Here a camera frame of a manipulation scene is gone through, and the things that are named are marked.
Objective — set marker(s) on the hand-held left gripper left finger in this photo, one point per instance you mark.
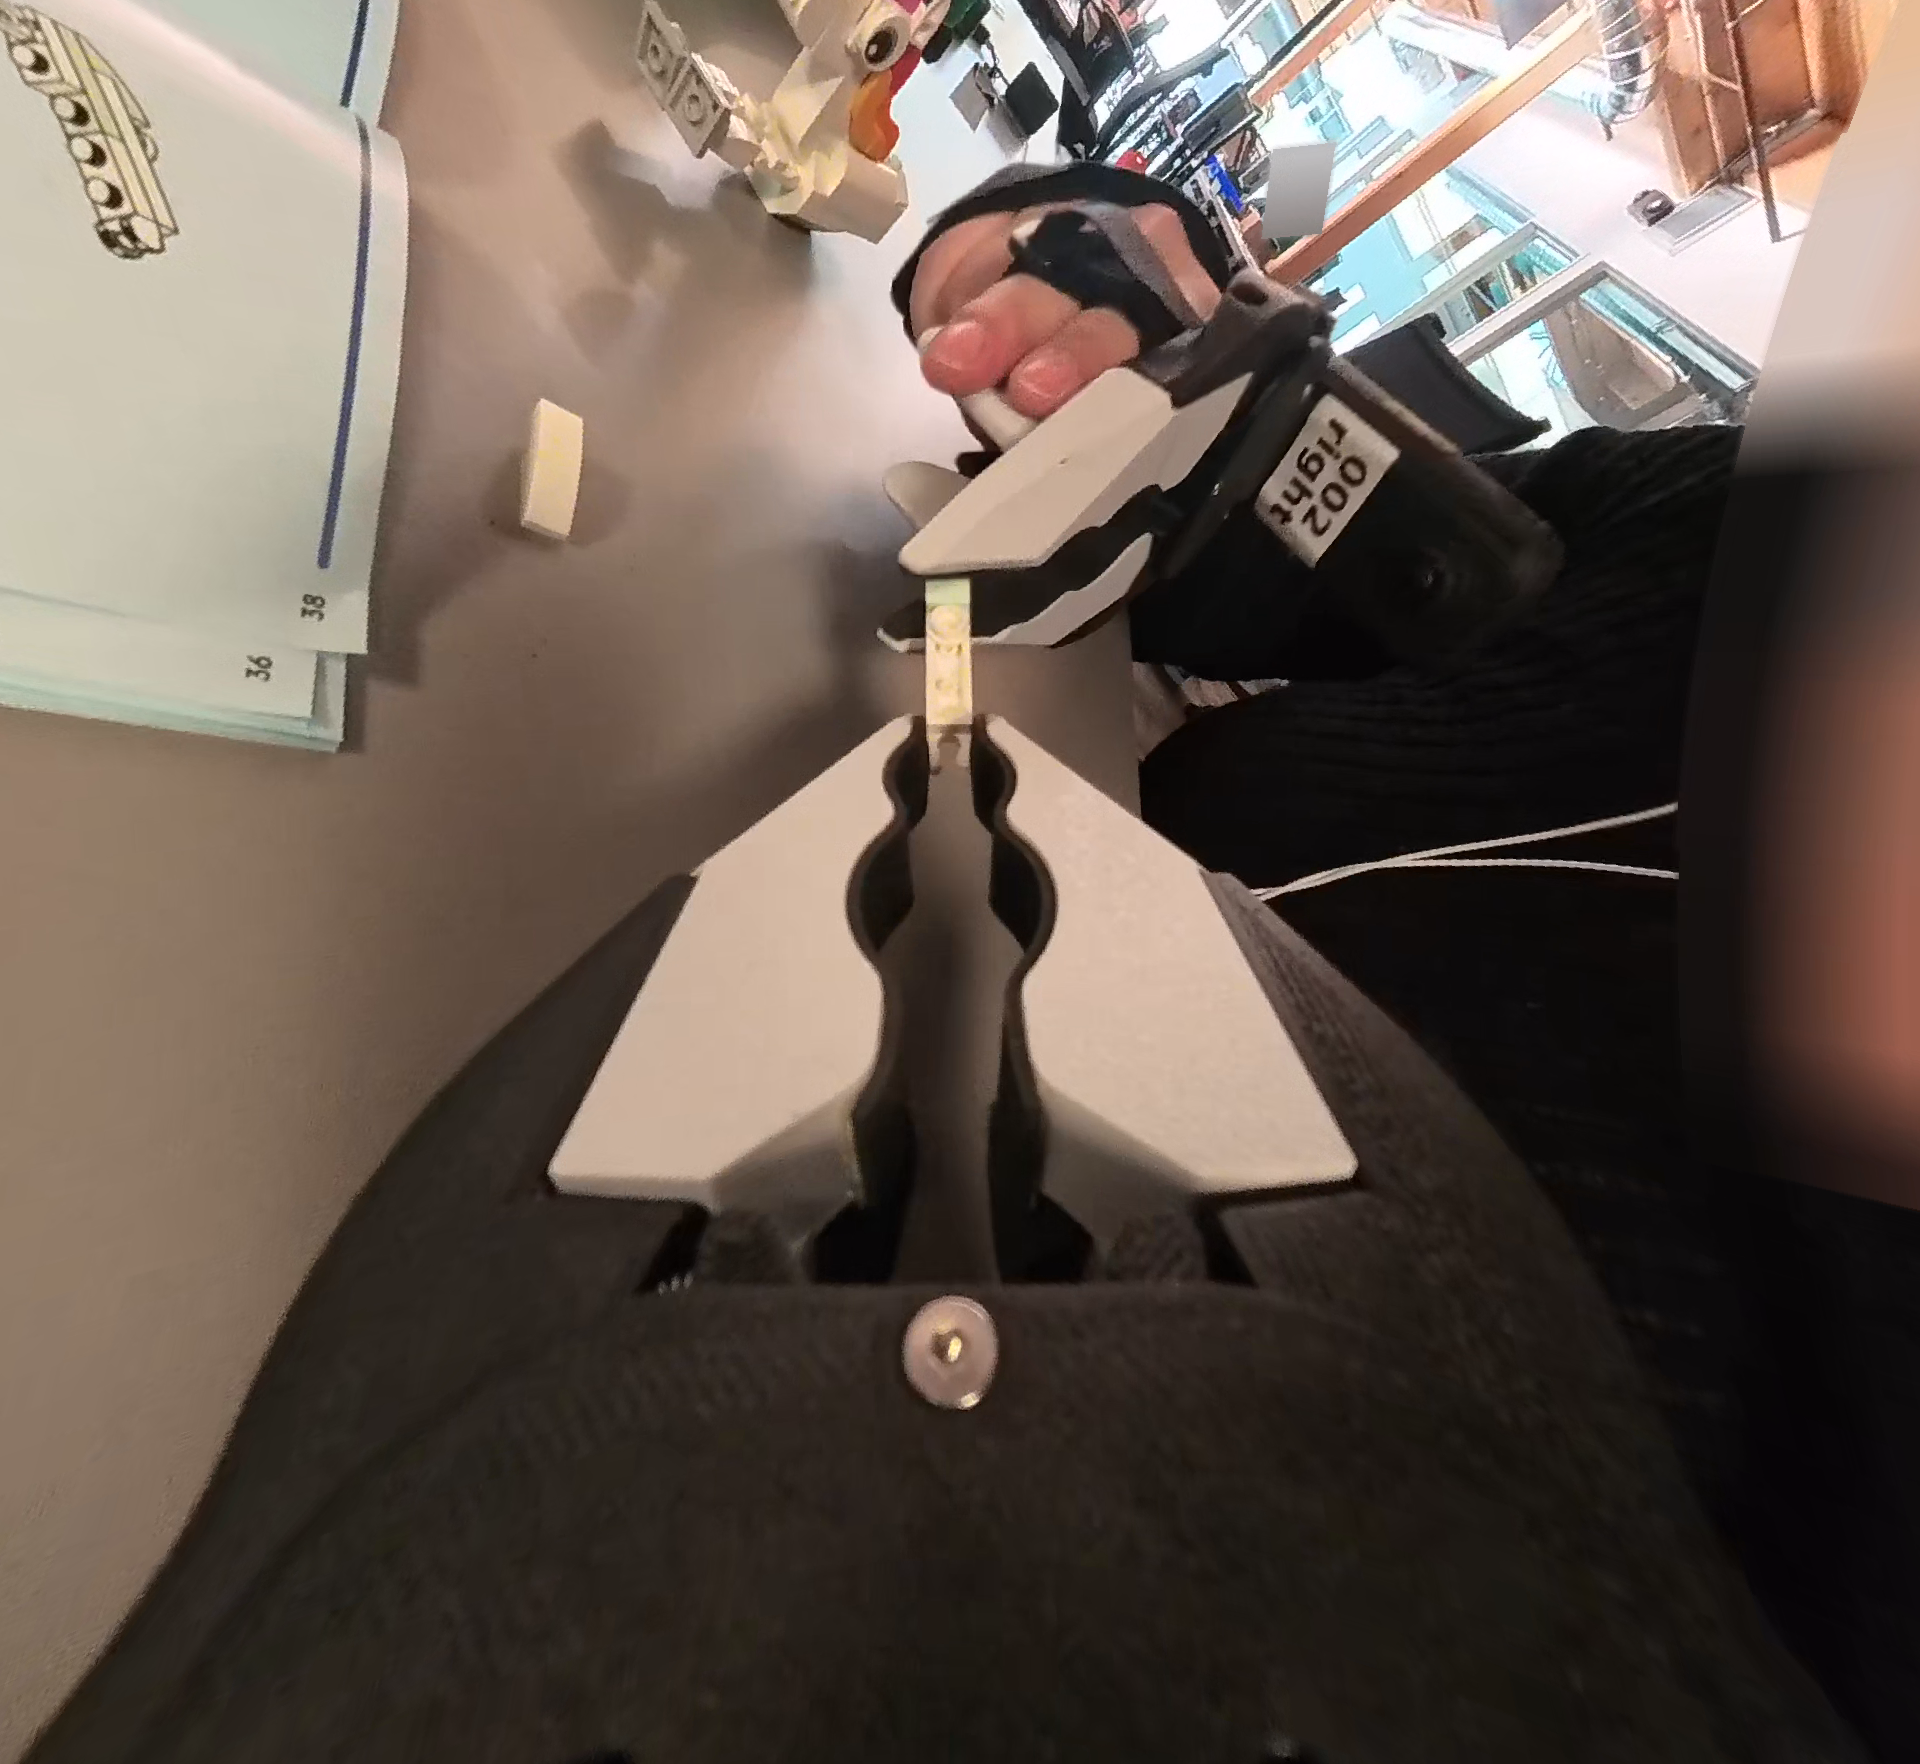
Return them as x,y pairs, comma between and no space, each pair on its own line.
721,1027

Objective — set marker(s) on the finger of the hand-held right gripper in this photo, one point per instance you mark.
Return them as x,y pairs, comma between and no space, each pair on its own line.
1073,612
1050,473

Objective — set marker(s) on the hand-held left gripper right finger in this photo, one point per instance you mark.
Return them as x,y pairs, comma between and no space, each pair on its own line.
1170,1027

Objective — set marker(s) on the pale green lego plate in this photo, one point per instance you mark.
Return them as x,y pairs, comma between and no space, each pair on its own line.
948,667

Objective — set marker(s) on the person's right forearm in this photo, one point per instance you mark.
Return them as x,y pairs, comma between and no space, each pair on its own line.
1618,521

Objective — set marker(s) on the white lego unicorn model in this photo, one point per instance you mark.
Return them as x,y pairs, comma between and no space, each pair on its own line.
824,98

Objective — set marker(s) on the white lego brick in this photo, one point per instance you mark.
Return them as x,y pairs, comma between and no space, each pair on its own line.
552,470

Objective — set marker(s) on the lego instruction booklet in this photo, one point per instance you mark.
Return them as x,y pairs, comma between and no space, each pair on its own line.
180,370

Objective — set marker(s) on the person's right hand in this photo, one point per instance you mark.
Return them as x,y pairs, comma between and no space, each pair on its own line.
974,339

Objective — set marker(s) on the silver duct pipe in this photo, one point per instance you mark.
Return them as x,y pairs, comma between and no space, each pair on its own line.
1627,23

